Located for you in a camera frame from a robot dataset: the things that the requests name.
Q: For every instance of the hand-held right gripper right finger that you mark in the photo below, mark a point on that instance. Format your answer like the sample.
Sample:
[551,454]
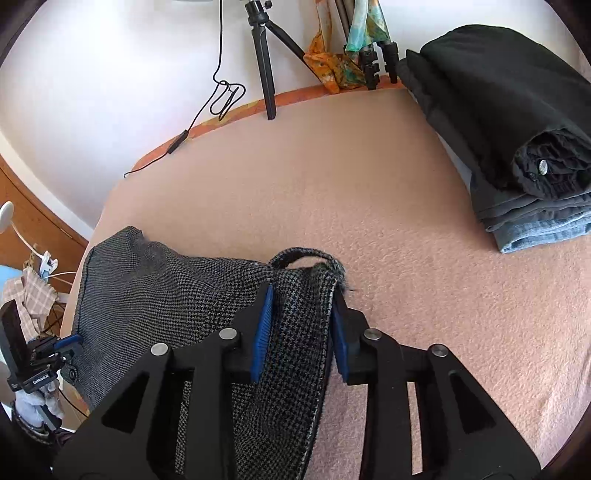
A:
[342,344]

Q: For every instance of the black tripod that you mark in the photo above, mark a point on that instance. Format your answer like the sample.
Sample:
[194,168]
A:
[268,83]

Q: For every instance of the white clothes clip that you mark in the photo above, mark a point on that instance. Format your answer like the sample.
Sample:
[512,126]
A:
[47,265]

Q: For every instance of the blue denim folded pants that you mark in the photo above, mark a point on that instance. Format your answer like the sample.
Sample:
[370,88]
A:
[545,235]

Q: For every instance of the person's left hand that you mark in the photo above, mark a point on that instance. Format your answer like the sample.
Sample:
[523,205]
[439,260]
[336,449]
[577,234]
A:
[28,408]

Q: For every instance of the dark grey folded pants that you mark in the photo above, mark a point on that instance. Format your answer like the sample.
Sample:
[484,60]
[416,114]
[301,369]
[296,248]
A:
[508,208]

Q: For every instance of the beige plaid cloth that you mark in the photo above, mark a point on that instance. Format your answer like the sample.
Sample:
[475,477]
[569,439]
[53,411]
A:
[34,295]

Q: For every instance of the pink blanket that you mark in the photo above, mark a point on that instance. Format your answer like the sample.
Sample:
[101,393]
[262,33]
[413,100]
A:
[323,194]

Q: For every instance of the grey houndstooth pants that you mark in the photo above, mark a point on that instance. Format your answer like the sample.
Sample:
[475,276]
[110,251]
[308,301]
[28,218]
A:
[161,295]

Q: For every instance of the wooden cabinet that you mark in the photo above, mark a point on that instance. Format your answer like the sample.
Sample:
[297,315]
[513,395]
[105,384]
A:
[32,207]

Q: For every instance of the teal patterned scarf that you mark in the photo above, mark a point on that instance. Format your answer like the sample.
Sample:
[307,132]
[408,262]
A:
[364,27]

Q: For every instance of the white lamp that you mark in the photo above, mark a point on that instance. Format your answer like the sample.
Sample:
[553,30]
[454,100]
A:
[5,216]

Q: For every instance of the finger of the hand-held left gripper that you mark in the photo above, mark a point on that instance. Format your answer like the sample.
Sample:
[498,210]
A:
[70,342]

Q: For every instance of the black folded pants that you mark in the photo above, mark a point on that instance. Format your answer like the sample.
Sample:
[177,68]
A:
[485,92]

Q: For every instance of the orange patterned cloth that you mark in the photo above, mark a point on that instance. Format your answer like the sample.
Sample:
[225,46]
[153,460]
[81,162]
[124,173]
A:
[333,69]

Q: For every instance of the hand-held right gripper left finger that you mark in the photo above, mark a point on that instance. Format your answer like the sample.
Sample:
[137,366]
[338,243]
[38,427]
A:
[261,334]

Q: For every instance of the dark folded tripod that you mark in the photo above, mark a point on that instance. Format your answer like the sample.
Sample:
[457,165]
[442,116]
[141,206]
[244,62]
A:
[371,69]

